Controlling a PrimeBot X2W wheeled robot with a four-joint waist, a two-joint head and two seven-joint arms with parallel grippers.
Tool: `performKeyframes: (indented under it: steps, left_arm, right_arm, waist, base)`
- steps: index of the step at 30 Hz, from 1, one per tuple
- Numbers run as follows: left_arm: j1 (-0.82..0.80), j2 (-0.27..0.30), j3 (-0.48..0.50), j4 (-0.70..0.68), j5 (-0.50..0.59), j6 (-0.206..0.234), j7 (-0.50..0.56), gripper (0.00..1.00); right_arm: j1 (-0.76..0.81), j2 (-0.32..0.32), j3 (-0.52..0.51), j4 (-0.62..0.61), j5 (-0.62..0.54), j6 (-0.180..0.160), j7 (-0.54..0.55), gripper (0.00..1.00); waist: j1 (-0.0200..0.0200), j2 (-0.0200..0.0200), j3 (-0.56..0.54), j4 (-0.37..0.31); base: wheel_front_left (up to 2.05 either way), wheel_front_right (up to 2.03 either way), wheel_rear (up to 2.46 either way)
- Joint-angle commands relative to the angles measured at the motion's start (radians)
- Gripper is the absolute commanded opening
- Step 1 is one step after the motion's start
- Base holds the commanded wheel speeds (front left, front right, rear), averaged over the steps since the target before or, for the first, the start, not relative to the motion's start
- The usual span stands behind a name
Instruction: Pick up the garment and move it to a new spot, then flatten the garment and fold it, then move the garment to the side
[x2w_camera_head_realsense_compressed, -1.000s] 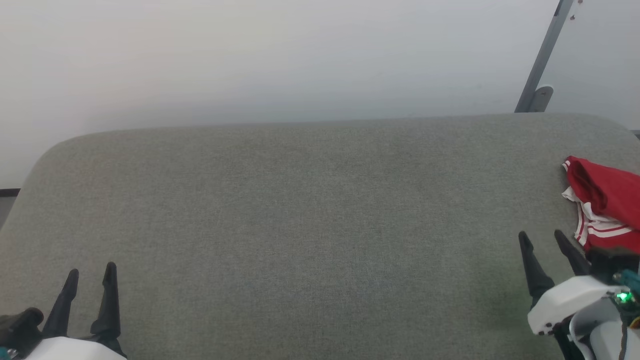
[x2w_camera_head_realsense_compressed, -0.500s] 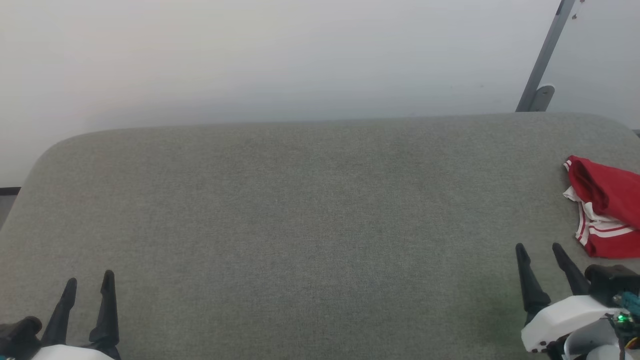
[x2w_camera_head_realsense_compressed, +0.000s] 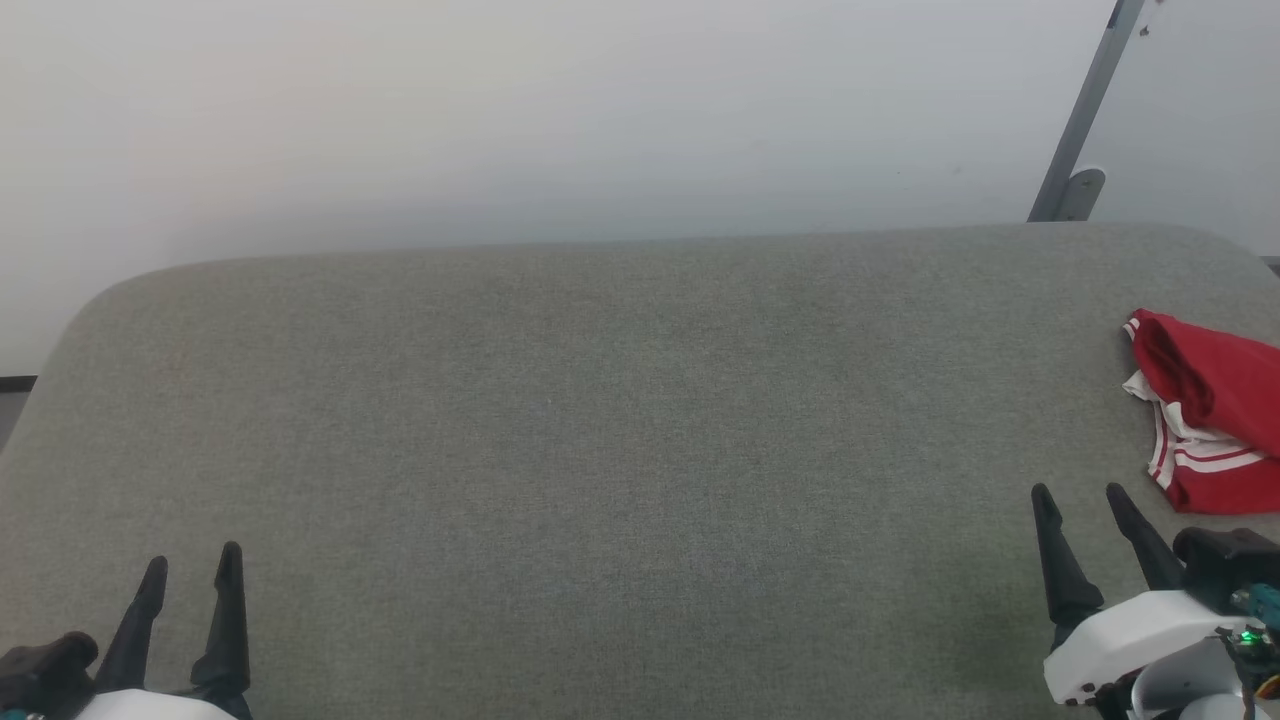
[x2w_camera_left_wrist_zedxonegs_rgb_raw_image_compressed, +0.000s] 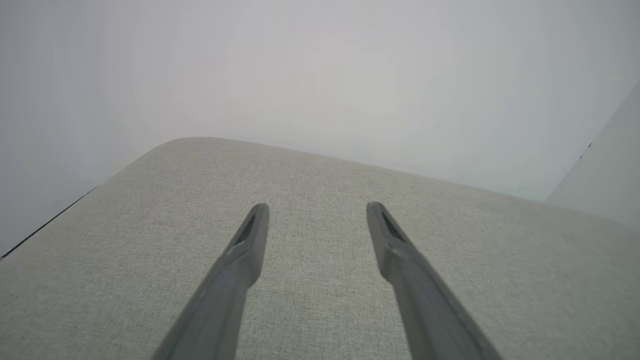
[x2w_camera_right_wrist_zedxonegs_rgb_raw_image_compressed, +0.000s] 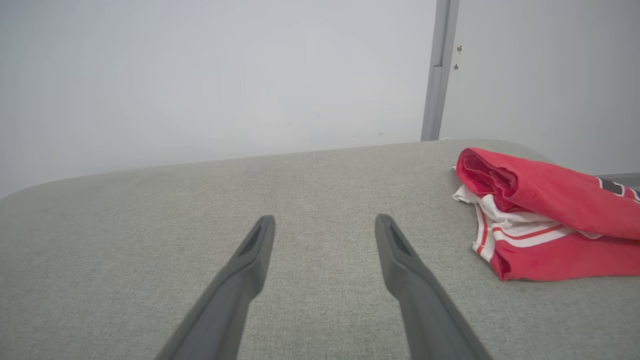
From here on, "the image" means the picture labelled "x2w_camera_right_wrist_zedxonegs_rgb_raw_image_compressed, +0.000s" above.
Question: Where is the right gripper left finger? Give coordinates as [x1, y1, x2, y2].
[155, 215, 277, 360]

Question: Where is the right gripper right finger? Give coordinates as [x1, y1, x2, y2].
[374, 213, 493, 360]

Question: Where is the red basketball jersey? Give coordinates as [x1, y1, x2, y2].
[451, 147, 640, 282]

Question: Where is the grey door frame post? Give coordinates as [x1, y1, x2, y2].
[420, 0, 461, 142]

